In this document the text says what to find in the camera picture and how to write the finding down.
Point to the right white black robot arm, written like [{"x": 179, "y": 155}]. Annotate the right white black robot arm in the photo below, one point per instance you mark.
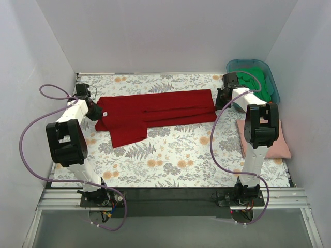
[{"x": 261, "y": 129}]

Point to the red t shirt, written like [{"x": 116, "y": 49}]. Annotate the red t shirt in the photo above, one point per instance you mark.
[{"x": 127, "y": 118}]

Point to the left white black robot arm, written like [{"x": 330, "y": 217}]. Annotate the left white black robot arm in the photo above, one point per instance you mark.
[{"x": 68, "y": 146}]

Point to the teal plastic bin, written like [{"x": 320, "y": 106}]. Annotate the teal plastic bin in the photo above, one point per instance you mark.
[{"x": 271, "y": 77}]

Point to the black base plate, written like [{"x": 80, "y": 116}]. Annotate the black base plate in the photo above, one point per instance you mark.
[{"x": 166, "y": 202}]

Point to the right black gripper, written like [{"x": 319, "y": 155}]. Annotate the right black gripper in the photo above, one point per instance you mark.
[{"x": 222, "y": 97}]

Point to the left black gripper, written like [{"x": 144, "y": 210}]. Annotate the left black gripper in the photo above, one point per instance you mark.
[{"x": 96, "y": 112}]

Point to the green t shirt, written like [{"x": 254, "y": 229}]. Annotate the green t shirt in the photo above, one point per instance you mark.
[{"x": 247, "y": 80}]

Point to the folded pink t shirt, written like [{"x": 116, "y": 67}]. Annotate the folded pink t shirt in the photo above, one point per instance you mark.
[{"x": 279, "y": 149}]

